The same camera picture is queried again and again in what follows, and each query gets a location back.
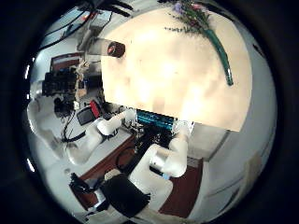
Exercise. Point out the black office chair red back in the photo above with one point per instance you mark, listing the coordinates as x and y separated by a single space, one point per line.
85 116

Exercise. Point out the teal lit control box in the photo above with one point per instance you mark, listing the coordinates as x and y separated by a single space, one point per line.
155 119

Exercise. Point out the red-brown framed board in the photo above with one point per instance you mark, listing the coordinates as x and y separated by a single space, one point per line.
67 60

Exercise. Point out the red-brown base board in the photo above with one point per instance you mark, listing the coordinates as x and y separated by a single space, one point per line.
183 193

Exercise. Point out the light wooden stand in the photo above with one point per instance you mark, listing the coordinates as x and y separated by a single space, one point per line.
82 81

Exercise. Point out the flower bouquet with green wrap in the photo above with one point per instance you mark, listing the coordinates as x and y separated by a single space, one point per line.
218 46

